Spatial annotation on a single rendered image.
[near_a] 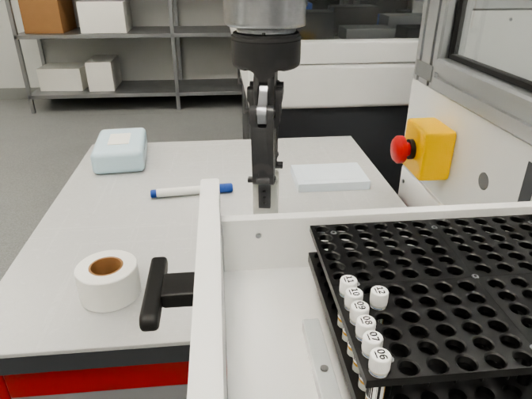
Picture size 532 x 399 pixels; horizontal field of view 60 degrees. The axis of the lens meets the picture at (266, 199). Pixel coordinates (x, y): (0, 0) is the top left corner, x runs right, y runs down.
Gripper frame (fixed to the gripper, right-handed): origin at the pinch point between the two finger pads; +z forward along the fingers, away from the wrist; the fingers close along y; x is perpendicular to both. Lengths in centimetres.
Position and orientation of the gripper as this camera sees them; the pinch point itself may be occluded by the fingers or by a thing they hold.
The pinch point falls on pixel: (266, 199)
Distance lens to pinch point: 58.3
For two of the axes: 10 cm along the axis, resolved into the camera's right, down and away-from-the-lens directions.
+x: -10.0, -0.4, 0.7
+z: 0.0, 8.9, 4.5
